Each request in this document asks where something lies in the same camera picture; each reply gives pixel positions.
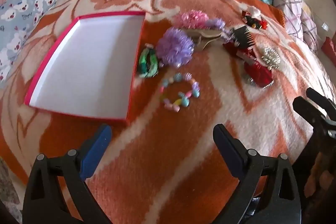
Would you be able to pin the pink flower beige hair comb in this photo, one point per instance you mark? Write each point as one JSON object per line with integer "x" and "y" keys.
{"x": 193, "y": 18}

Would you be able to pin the white pearl hair ornament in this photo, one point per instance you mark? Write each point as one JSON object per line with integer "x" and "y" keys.
{"x": 269, "y": 56}

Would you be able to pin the plaid purple white cloth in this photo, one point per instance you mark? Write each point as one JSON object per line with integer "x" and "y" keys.
{"x": 294, "y": 8}

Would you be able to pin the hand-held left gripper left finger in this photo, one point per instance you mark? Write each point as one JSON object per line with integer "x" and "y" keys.
{"x": 95, "y": 150}

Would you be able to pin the red cushion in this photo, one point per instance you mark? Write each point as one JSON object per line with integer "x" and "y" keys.
{"x": 330, "y": 50}

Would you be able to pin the blue bear print pillow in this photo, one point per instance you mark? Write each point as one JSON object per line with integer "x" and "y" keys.
{"x": 23, "y": 8}

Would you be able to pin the black toothed hair comb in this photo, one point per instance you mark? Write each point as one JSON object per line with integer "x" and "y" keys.
{"x": 242, "y": 36}

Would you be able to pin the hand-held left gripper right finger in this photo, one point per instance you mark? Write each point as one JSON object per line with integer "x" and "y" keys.
{"x": 228, "y": 148}

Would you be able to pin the grey floral bed sheet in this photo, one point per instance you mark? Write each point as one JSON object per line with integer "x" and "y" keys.
{"x": 8, "y": 187}

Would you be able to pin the red cardboard box white inside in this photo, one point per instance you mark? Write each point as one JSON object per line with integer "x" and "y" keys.
{"x": 84, "y": 64}

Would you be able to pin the small purple flower hair ornament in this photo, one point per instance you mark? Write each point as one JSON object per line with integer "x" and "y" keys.
{"x": 218, "y": 24}

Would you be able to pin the red black bow hair clip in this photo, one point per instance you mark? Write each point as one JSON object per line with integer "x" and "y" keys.
{"x": 252, "y": 20}

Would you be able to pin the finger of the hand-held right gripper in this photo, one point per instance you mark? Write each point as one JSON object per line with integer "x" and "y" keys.
{"x": 309, "y": 111}
{"x": 324, "y": 103}

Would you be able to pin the orange and white patterned blanket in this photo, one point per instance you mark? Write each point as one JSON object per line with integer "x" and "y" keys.
{"x": 170, "y": 161}

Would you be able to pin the large purple pom-pom hair ornament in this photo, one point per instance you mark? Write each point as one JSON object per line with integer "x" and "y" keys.
{"x": 174, "y": 47}

